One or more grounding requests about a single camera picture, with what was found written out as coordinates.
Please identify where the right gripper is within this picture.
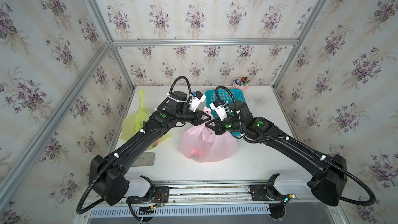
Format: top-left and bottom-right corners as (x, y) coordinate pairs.
(204, 114), (246, 136)

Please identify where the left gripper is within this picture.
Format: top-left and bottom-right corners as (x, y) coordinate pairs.
(175, 107), (212, 127)

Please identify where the pink plastic bag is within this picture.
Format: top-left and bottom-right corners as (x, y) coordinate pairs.
(178, 123), (238, 163)

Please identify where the yellow-green plastic bag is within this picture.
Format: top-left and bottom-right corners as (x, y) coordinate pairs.
(120, 88), (171, 150)

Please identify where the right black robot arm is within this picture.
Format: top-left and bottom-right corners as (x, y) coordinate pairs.
(206, 86), (376, 206)

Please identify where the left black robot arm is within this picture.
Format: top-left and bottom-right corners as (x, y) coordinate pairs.
(76, 76), (210, 215)

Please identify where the teal plastic basket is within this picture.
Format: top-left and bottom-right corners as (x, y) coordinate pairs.
(205, 89), (246, 139)

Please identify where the pink pen cup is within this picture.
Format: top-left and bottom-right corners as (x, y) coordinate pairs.
(233, 76), (250, 93)

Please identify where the grey eraser block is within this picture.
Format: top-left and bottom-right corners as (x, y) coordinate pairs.
(131, 152), (155, 167)

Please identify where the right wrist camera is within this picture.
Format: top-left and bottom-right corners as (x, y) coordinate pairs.
(209, 100), (231, 120)

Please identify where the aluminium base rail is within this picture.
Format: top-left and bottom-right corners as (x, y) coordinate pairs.
(79, 179), (340, 207)

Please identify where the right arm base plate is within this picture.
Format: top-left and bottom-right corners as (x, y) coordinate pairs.
(248, 183), (295, 203)

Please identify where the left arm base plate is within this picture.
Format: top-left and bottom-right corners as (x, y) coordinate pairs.
(129, 186), (170, 205)

